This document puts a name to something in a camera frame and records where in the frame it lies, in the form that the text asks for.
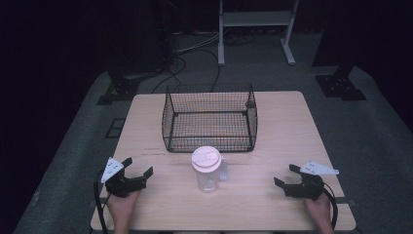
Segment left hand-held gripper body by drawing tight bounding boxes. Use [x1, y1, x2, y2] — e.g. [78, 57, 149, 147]
[100, 156, 147, 199]

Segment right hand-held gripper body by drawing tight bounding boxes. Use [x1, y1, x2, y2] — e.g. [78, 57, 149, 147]
[282, 160, 340, 202]

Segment clear cup with pink lid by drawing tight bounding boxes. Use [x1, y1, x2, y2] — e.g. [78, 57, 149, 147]
[190, 145, 229, 194]

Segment black wire mesh basket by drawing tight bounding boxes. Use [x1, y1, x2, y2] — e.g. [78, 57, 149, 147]
[161, 82, 259, 154]

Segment person's left hand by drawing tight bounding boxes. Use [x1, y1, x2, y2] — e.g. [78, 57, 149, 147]
[106, 189, 142, 226]

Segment person's right hand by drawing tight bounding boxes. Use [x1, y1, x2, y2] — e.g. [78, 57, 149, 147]
[303, 192, 333, 227]

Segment black stand base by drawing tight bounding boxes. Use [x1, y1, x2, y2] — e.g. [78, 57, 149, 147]
[95, 76, 141, 106]
[314, 64, 368, 102]

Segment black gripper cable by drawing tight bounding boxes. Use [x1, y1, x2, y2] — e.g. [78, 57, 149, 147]
[93, 169, 109, 234]
[322, 182, 339, 230]

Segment black floor cable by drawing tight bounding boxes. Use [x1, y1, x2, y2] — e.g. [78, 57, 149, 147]
[174, 48, 222, 93]
[150, 56, 188, 95]

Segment white floor cables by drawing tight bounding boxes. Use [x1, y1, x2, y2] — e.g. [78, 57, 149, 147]
[173, 30, 222, 55]

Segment white metal desk frame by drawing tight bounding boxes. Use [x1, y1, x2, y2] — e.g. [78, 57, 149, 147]
[217, 0, 300, 67]

